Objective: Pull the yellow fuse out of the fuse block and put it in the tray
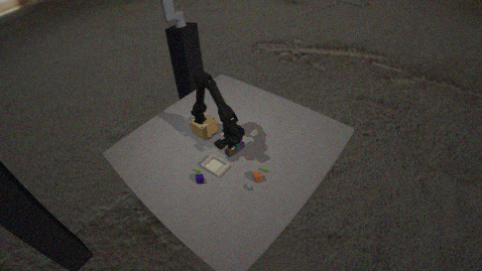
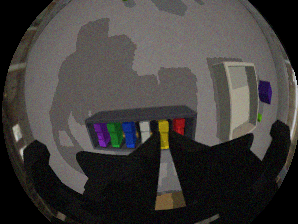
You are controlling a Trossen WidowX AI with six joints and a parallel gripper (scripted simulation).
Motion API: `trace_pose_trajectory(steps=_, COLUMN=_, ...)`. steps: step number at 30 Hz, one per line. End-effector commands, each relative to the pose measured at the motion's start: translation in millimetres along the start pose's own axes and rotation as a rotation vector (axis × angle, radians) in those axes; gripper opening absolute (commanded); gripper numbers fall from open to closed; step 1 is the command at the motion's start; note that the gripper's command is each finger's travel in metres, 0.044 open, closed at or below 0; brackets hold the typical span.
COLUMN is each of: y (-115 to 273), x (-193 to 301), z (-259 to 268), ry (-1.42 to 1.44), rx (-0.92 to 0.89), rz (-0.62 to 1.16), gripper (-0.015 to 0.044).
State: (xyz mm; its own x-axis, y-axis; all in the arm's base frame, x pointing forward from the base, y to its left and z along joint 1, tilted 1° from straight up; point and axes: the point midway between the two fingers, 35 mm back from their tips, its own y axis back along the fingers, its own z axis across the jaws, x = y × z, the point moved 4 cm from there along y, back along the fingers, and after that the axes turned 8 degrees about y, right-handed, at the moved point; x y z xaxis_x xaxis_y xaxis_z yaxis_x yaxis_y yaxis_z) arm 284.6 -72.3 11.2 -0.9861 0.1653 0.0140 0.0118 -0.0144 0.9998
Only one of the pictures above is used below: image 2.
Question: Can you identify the purple cube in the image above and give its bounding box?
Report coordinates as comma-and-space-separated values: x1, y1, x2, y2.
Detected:
258, 80, 273, 104

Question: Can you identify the white fuse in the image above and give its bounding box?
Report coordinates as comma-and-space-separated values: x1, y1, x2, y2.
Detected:
140, 120, 152, 144

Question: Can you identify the red fuse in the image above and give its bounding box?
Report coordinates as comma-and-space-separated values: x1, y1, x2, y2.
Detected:
173, 117, 185, 135

